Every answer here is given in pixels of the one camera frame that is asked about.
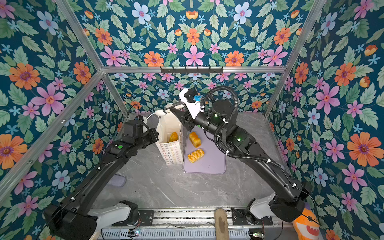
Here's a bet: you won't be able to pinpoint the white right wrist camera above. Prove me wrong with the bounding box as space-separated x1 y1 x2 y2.
179 89 204 119

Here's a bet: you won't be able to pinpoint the lilac flat pad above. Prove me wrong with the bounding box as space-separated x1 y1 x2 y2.
108 175 126 187

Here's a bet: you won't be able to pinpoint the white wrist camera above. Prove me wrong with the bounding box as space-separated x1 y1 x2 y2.
179 89 204 119
134 115 148 124

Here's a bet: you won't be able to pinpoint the black wall hook rail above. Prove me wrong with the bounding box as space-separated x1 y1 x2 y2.
160 67 224 74

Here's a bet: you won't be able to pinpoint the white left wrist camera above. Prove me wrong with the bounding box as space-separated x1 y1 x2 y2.
134 115 148 124

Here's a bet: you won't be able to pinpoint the orange shark plush toy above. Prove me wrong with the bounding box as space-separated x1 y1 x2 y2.
293 203 320 240

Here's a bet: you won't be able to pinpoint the white paper gift bag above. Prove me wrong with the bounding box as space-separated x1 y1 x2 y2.
144 111 184 165

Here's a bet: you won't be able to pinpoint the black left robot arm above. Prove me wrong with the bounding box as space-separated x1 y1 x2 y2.
44 119 159 240

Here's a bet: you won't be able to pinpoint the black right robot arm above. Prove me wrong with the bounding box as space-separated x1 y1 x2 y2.
164 86 311 223

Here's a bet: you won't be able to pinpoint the braided golden bread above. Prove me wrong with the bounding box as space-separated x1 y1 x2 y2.
188 149 205 163

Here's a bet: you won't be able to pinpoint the round yellow ridged bun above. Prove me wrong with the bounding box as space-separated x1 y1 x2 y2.
169 132 179 143

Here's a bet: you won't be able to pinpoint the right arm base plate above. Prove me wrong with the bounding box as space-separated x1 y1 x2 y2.
231 208 273 227

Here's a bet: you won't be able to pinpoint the rectangular loaf bread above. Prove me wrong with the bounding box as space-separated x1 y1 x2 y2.
189 132 202 148

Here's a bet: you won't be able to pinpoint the lilac rectangular tray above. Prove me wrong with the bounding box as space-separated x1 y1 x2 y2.
184 127 226 174

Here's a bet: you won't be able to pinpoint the white metal tongs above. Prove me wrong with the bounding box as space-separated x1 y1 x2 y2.
155 104 171 117

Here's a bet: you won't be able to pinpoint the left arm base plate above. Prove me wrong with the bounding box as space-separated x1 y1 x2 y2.
133 210 155 227

